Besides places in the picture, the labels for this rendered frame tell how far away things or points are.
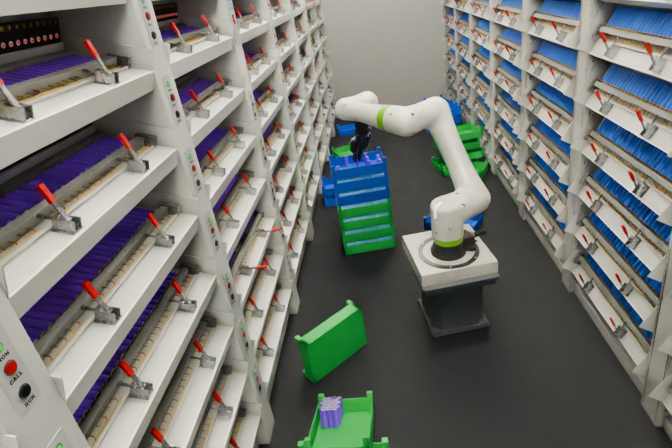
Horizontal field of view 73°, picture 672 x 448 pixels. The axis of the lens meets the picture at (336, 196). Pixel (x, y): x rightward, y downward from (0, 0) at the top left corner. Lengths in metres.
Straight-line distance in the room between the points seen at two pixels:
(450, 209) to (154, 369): 1.21
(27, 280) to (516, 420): 1.54
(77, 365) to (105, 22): 0.74
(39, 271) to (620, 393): 1.80
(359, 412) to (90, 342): 1.15
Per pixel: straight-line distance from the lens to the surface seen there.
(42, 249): 0.86
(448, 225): 1.88
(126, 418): 1.06
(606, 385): 2.02
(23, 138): 0.82
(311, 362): 1.91
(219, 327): 1.49
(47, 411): 0.84
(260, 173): 1.97
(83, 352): 0.93
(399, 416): 1.84
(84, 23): 1.25
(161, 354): 1.16
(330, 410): 1.76
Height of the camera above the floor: 1.43
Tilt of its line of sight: 25 degrees down
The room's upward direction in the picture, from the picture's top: 9 degrees counter-clockwise
